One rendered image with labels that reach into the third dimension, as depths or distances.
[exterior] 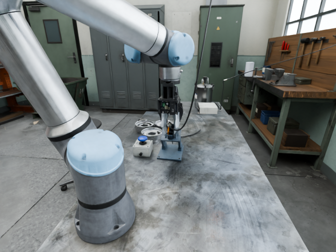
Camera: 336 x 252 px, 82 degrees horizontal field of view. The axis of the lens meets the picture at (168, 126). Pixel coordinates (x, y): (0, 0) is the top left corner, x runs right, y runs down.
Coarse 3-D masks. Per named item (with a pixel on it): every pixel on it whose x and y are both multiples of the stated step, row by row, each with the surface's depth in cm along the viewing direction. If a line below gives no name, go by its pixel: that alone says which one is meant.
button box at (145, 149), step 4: (136, 140) 84; (148, 140) 84; (136, 144) 81; (140, 144) 81; (144, 144) 81; (148, 144) 81; (136, 148) 79; (140, 148) 79; (144, 148) 79; (148, 148) 79; (152, 148) 86; (136, 152) 80; (140, 152) 79; (144, 152) 80; (148, 152) 79; (144, 156) 80; (148, 156) 80
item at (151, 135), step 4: (148, 128) 99; (152, 128) 100; (156, 128) 99; (144, 132) 97; (148, 132) 97; (152, 132) 98; (156, 132) 96; (160, 132) 96; (148, 136) 90; (152, 136) 90; (156, 136) 91; (160, 136) 93; (152, 140) 91; (156, 140) 93
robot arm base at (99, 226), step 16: (80, 208) 44; (96, 208) 43; (112, 208) 44; (128, 208) 48; (80, 224) 44; (96, 224) 43; (112, 224) 45; (128, 224) 47; (96, 240) 44; (112, 240) 45
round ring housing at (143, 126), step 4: (140, 120) 110; (144, 120) 110; (148, 120) 110; (136, 124) 107; (140, 124) 107; (144, 124) 108; (148, 124) 107; (152, 124) 104; (136, 128) 103; (140, 128) 102; (144, 128) 101; (140, 132) 103
